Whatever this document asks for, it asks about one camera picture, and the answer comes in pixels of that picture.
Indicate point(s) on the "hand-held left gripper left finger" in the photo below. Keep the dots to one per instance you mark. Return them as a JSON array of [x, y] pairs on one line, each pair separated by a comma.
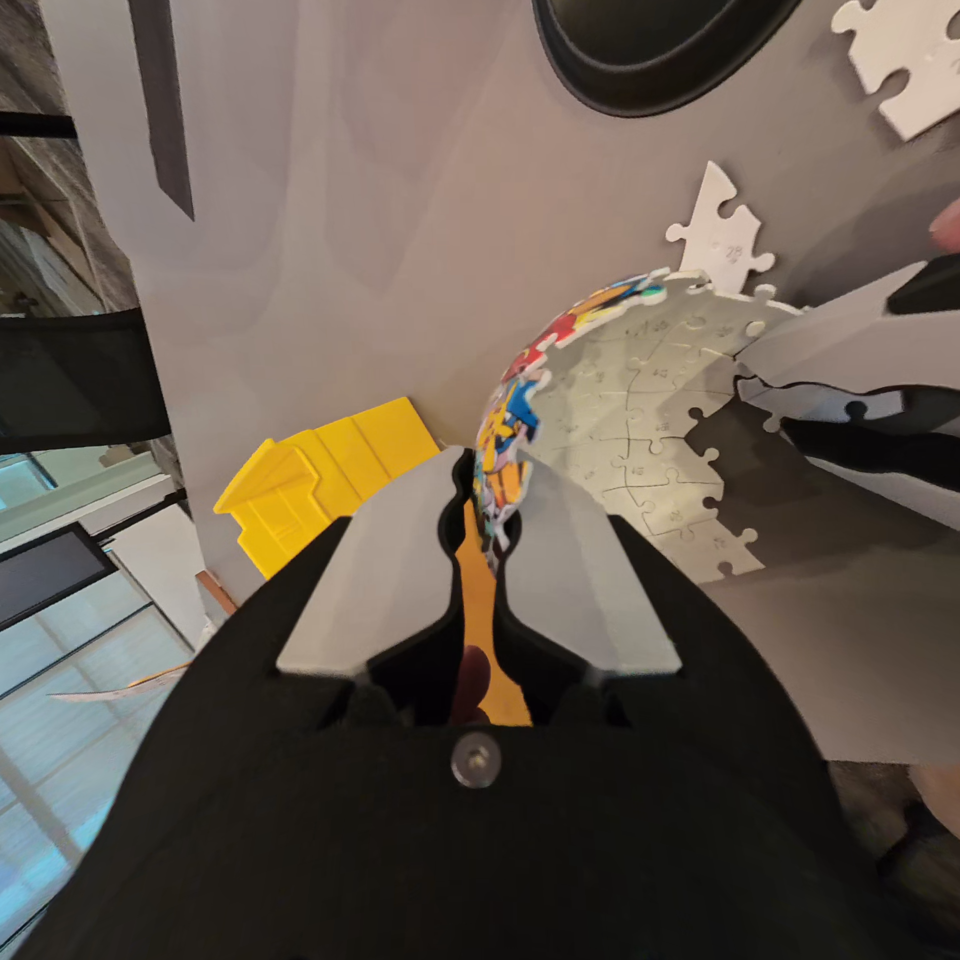
[[382, 570]]

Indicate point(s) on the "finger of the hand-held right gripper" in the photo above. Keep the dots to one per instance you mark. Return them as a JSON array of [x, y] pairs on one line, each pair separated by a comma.
[[840, 345], [885, 472]]

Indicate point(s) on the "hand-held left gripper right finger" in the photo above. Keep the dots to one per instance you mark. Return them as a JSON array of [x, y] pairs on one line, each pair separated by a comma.
[[585, 592]]

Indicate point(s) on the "white puzzle piece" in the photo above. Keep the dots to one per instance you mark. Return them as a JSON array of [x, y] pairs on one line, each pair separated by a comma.
[[817, 405], [907, 67], [724, 225]]

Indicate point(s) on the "colourful half-built puzzle ball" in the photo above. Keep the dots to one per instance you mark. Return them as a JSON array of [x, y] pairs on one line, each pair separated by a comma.
[[645, 420]]

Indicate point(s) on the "person's right hand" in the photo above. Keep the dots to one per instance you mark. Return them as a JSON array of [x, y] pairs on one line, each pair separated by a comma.
[[949, 225]]

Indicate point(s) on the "yellow plastic bin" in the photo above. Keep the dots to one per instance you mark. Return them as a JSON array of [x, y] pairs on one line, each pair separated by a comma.
[[337, 465]]

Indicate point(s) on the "black round dish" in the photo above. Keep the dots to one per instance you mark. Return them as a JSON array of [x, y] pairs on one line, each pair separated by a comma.
[[660, 67]]

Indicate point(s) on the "dark monitor screen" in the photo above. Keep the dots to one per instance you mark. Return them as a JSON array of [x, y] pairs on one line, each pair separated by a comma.
[[45, 577]]

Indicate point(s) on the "dark narrow strip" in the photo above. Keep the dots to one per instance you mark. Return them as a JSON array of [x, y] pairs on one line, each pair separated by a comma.
[[169, 112]]

